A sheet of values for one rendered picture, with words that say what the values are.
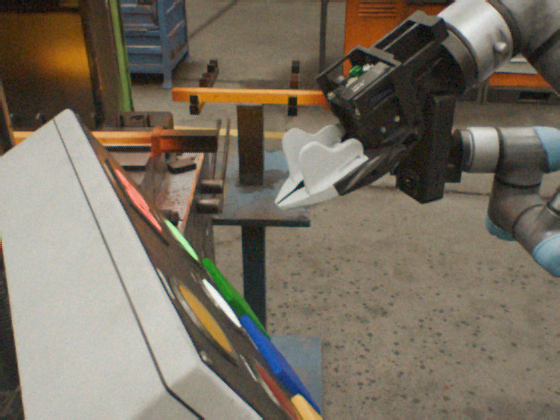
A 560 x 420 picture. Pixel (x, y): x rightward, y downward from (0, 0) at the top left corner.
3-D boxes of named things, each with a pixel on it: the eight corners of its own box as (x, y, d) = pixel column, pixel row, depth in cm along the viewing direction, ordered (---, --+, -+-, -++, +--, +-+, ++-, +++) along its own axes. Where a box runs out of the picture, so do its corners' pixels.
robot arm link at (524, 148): (561, 185, 98) (574, 136, 93) (493, 186, 97) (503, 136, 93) (542, 165, 104) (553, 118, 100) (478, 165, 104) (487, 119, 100)
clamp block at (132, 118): (176, 142, 119) (173, 110, 115) (169, 159, 111) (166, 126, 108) (115, 142, 118) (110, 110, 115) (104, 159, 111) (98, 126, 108)
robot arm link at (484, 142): (502, 137, 93) (486, 119, 101) (472, 137, 93) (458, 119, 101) (493, 180, 97) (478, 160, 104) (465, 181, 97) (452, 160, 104)
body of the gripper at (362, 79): (307, 82, 56) (407, 4, 57) (342, 148, 61) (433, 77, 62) (349, 106, 50) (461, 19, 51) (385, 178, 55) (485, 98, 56)
